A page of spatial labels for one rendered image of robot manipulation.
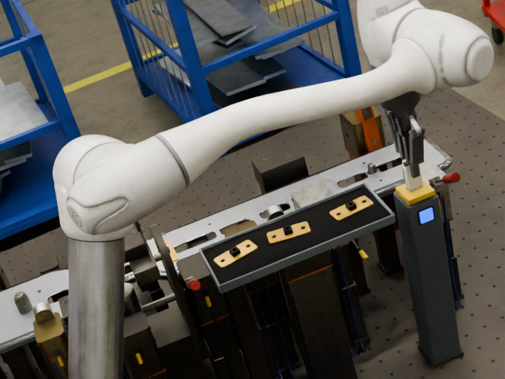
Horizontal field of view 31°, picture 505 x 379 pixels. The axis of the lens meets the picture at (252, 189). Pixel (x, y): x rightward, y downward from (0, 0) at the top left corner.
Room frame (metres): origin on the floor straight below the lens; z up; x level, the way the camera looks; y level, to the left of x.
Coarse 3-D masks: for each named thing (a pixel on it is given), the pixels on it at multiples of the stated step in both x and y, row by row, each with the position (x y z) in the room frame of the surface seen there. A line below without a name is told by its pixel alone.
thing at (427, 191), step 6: (402, 186) 1.52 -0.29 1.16; (426, 186) 1.50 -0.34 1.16; (396, 192) 1.52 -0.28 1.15; (402, 192) 1.50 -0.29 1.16; (408, 192) 1.50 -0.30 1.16; (414, 192) 1.49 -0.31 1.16; (420, 192) 1.49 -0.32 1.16; (426, 192) 1.48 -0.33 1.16; (432, 192) 1.48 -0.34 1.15; (402, 198) 1.50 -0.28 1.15; (408, 198) 1.48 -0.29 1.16; (414, 198) 1.47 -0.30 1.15; (420, 198) 1.47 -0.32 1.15; (426, 198) 1.48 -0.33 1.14; (408, 204) 1.47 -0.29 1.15
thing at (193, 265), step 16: (192, 256) 1.59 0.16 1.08; (192, 272) 1.53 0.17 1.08; (208, 272) 1.52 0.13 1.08; (208, 288) 1.51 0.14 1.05; (192, 304) 1.51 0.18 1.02; (208, 304) 1.50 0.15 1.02; (224, 304) 1.51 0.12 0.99; (208, 320) 1.50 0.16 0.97; (224, 320) 1.52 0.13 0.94; (208, 336) 1.51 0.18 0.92; (224, 336) 1.52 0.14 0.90; (208, 352) 1.56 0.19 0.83; (224, 352) 1.50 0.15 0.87; (240, 352) 1.52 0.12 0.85; (224, 368) 1.51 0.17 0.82; (240, 368) 1.52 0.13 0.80
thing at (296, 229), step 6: (306, 222) 1.48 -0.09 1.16; (282, 228) 1.48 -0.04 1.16; (288, 228) 1.47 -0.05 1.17; (294, 228) 1.47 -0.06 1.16; (300, 228) 1.47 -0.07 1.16; (306, 228) 1.46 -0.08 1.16; (270, 234) 1.47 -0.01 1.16; (276, 234) 1.47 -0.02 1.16; (282, 234) 1.46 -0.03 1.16; (288, 234) 1.46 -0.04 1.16; (294, 234) 1.45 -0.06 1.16; (300, 234) 1.45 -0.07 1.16; (270, 240) 1.46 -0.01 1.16; (276, 240) 1.45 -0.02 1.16; (282, 240) 1.45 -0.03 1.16
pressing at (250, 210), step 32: (352, 160) 1.91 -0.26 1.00; (384, 160) 1.87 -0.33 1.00; (448, 160) 1.79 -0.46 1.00; (288, 192) 1.85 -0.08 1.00; (384, 192) 1.75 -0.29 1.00; (192, 224) 1.83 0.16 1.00; (224, 224) 1.79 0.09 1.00; (32, 288) 1.75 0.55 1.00; (64, 288) 1.72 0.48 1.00; (0, 320) 1.66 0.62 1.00; (32, 320) 1.63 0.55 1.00; (0, 352) 1.56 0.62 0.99
